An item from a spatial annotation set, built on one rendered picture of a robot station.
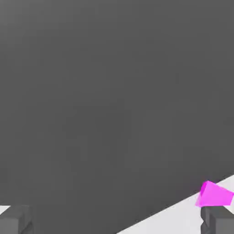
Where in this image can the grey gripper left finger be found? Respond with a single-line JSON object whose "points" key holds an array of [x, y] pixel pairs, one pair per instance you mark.
{"points": [[14, 221]]}

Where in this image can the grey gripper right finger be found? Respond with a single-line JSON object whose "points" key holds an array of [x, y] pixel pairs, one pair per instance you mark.
{"points": [[217, 221]]}

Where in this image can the large magenta box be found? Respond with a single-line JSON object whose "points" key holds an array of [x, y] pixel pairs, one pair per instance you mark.
{"points": [[213, 195]]}

